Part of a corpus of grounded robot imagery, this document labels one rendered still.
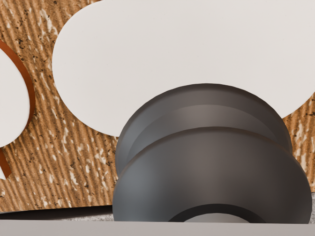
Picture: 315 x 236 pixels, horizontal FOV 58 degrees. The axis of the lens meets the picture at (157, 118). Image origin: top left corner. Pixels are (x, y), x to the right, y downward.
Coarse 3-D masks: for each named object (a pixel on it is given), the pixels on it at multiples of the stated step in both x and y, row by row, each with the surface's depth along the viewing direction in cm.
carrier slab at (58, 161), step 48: (0, 0) 14; (48, 0) 14; (96, 0) 14; (48, 48) 15; (48, 96) 16; (48, 144) 18; (96, 144) 18; (0, 192) 20; (48, 192) 19; (96, 192) 19
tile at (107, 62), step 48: (144, 0) 13; (192, 0) 13; (240, 0) 13; (288, 0) 13; (96, 48) 14; (144, 48) 14; (192, 48) 14; (240, 48) 14; (288, 48) 14; (96, 96) 15; (144, 96) 15; (288, 96) 15
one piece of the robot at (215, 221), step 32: (0, 224) 1; (32, 224) 1; (64, 224) 1; (96, 224) 1; (128, 224) 1; (160, 224) 1; (192, 224) 1; (224, 224) 1; (256, 224) 1; (288, 224) 1
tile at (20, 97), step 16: (0, 48) 14; (0, 64) 15; (16, 64) 15; (0, 80) 15; (16, 80) 15; (0, 96) 15; (16, 96) 15; (32, 96) 16; (0, 112) 16; (16, 112) 16; (32, 112) 16; (0, 128) 16; (16, 128) 16; (0, 144) 17; (0, 160) 18; (0, 176) 18
